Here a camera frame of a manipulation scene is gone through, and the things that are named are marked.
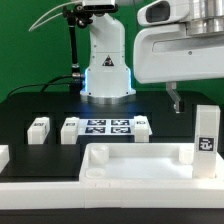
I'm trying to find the white cables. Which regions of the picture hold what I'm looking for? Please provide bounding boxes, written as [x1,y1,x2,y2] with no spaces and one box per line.
[28,0,84,33]

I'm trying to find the white desk top tray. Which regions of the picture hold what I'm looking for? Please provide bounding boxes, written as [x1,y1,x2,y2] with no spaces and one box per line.
[79,143,224,182]

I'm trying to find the black cable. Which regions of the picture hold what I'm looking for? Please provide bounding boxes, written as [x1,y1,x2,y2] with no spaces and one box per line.
[6,74,86,99]

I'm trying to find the white obstacle bar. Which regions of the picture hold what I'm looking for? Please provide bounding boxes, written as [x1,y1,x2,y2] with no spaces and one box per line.
[0,145,10,173]
[0,180,224,210]

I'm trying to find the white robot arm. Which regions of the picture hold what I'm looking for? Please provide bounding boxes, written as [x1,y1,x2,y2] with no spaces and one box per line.
[81,0,224,112]

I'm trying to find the white front obstacle bar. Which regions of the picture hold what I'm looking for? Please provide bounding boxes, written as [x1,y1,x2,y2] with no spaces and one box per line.
[0,180,224,210]

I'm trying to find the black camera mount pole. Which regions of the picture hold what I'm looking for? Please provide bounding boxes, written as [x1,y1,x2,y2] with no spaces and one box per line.
[63,4,92,80]

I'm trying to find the white left obstacle bar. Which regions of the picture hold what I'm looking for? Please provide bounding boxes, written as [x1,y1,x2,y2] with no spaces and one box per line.
[0,145,10,173]

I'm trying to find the white marker tag plate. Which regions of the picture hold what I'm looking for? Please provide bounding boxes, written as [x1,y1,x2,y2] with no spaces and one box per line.
[78,119,134,135]

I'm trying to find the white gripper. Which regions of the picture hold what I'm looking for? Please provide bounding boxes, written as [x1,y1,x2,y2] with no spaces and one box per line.
[133,24,224,113]

